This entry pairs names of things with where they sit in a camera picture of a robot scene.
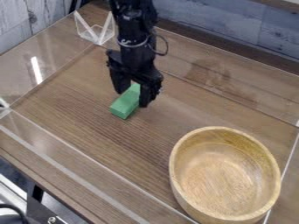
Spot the black cable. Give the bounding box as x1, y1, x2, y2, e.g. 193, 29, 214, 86
0, 201, 31, 224

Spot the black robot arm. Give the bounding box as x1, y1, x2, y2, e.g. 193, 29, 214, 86
107, 0, 167, 108

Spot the black table leg bracket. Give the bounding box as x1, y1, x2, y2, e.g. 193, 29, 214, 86
26, 184, 69, 224

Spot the green rectangular block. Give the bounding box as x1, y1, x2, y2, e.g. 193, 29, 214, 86
110, 83, 141, 119

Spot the clear acrylic corner bracket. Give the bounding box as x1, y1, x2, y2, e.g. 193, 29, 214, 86
74, 11, 117, 46

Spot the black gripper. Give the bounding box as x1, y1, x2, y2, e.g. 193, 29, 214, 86
107, 40, 165, 108

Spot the wooden bowl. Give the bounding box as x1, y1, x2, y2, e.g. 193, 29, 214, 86
169, 126, 282, 224

